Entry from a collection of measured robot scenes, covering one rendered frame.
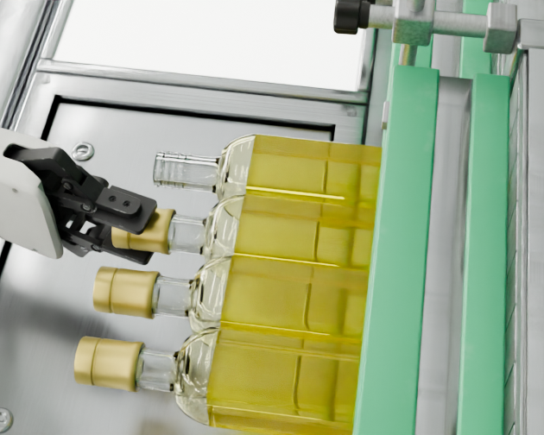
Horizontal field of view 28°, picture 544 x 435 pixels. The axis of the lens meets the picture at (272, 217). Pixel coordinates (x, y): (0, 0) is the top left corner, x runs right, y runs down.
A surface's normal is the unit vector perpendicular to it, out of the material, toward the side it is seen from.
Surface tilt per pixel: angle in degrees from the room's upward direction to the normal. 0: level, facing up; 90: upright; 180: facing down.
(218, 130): 90
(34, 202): 75
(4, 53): 90
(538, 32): 90
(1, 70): 90
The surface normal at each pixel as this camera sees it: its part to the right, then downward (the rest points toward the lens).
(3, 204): -0.38, 0.76
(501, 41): -0.14, 0.81
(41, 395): 0.00, -0.58
